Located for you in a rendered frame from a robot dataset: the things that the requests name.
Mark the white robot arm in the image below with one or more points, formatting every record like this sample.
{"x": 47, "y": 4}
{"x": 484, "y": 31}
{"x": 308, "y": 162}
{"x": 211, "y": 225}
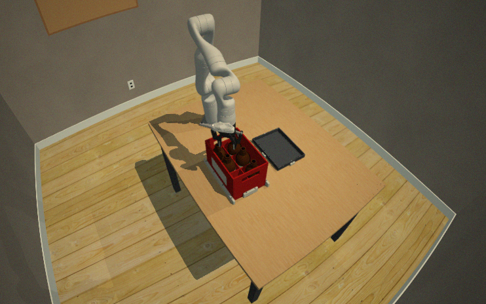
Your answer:
{"x": 219, "y": 109}

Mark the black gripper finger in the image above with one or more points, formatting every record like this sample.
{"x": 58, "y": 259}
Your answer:
{"x": 216, "y": 137}
{"x": 234, "y": 139}

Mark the brown bottle with white label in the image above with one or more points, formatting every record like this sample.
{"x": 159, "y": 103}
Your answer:
{"x": 229, "y": 163}

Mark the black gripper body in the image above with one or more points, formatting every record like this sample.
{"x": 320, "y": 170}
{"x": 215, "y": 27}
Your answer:
{"x": 232, "y": 134}

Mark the red crate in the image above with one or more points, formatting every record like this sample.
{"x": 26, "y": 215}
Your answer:
{"x": 237, "y": 181}

